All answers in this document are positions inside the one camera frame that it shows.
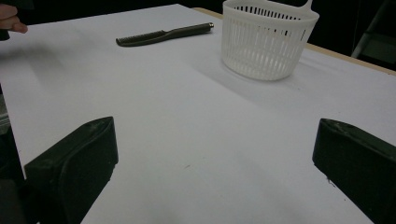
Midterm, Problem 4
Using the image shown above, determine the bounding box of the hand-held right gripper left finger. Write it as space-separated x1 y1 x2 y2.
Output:
23 116 120 224

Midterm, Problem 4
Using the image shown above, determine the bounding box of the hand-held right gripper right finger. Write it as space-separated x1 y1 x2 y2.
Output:
312 118 396 224

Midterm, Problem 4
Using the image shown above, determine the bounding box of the white slotted plastic basket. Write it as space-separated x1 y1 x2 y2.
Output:
220 0 320 82

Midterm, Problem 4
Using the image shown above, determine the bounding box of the metal stand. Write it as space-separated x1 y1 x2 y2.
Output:
350 0 396 71

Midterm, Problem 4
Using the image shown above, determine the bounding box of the white table sheet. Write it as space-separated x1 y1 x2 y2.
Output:
0 3 396 224

